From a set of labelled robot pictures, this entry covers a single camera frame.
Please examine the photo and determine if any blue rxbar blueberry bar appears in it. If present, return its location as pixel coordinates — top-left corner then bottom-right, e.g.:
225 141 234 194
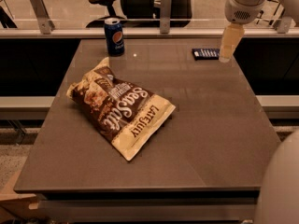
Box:
192 49 220 61

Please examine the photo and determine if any cardboard box at floor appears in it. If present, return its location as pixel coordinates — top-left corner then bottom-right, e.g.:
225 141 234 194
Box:
0 171 47 223

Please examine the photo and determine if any black office chair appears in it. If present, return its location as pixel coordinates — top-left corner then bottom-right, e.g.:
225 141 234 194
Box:
87 0 192 28

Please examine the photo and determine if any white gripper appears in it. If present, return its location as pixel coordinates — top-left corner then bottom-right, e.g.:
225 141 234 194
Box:
219 0 265 63

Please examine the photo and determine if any blue pepsi can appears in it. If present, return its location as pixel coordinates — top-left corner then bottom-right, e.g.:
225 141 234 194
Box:
104 18 124 56

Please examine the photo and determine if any brown sea salt chip bag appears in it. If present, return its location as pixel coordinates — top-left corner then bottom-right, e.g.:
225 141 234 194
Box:
66 58 175 161

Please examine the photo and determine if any left metal glass bracket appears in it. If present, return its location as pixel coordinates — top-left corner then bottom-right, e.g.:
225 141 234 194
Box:
30 0 55 35

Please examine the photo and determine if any middle metal glass bracket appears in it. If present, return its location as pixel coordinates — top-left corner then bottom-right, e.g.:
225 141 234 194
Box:
160 0 171 34

